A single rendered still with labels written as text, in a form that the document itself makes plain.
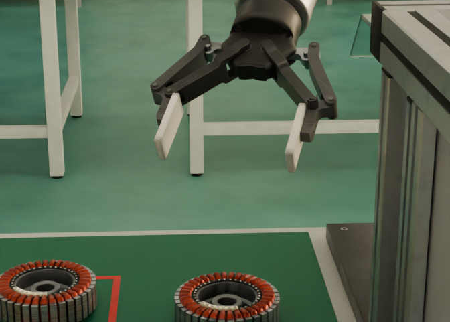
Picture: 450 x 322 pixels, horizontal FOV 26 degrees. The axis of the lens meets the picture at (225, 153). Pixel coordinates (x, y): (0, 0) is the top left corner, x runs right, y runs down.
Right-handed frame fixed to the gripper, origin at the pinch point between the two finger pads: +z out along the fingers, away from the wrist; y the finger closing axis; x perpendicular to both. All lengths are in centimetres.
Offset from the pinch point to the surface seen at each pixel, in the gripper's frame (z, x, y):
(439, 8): -1.8, 18.0, -20.6
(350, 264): -3.6, -22.6, -11.0
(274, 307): 8.9, -14.1, -5.5
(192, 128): -167, -181, 82
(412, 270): 20.1, 11.3, -21.1
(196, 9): -189, -143, 81
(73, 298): 12.5, -12.1, 15.4
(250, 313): 10.9, -12.8, -3.5
